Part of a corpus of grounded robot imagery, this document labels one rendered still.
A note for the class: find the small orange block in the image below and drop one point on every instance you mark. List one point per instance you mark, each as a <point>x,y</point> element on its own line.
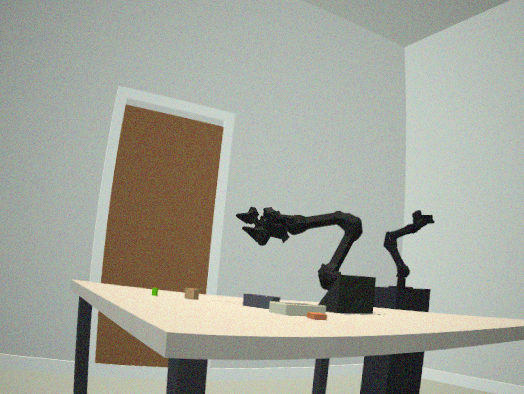
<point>191,294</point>

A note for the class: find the orange rectangular block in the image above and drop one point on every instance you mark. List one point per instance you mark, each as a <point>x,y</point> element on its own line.
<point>317,316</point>

